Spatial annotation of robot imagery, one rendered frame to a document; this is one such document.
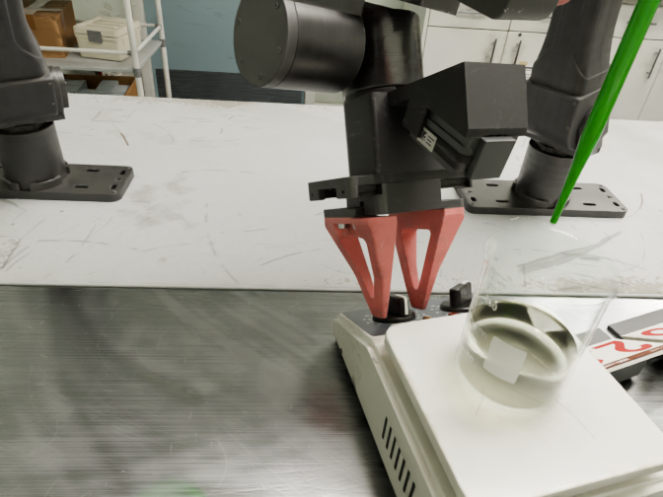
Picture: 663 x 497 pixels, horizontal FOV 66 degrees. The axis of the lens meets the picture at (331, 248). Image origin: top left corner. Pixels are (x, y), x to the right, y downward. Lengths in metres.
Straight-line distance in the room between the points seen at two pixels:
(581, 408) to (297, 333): 0.22
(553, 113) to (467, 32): 2.11
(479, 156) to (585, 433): 0.15
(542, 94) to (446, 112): 0.32
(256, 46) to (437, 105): 0.11
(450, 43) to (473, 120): 2.41
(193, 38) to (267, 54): 2.92
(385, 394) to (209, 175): 0.42
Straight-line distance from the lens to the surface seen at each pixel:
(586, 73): 0.58
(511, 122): 0.29
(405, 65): 0.35
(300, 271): 0.49
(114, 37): 2.33
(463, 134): 0.28
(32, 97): 0.59
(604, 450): 0.30
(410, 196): 0.33
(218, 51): 3.22
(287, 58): 0.30
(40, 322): 0.48
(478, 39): 2.71
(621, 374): 0.46
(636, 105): 3.19
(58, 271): 0.53
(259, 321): 0.44
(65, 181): 0.66
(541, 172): 0.64
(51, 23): 2.42
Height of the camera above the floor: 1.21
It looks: 36 degrees down
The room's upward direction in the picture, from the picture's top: 5 degrees clockwise
